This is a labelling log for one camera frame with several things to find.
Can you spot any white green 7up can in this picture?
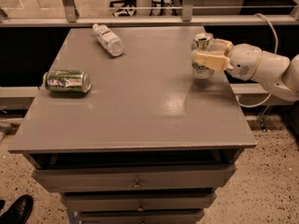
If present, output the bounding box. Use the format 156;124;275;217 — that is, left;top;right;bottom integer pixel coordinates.
192;32;214;79

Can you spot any black office chair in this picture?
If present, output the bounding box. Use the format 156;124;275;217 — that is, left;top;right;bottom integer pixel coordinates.
109;0;136;17

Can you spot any grey drawer cabinet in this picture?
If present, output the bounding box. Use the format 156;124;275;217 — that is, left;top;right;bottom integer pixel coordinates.
9;27;255;224

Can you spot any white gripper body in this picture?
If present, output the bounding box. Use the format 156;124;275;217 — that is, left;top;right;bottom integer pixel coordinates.
226;44;263;81

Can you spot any clear plastic water bottle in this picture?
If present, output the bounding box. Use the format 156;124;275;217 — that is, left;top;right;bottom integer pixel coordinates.
93;24;124;57

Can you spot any green soda can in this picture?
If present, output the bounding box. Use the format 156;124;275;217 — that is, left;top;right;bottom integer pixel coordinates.
43;70;92;93

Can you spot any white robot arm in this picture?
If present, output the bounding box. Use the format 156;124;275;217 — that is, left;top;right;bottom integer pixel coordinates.
192;39;299;102

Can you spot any white cable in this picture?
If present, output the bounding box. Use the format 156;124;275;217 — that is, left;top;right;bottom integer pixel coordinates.
236;12;279;108

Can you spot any black leather shoe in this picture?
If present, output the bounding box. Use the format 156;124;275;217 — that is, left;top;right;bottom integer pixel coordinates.
0;194;34;224

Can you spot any metal window rail frame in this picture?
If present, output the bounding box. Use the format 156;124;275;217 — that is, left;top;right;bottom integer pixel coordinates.
0;0;299;27

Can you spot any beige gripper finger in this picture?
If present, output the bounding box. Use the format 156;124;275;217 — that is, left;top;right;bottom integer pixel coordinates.
213;38;234;56
192;50;234;71

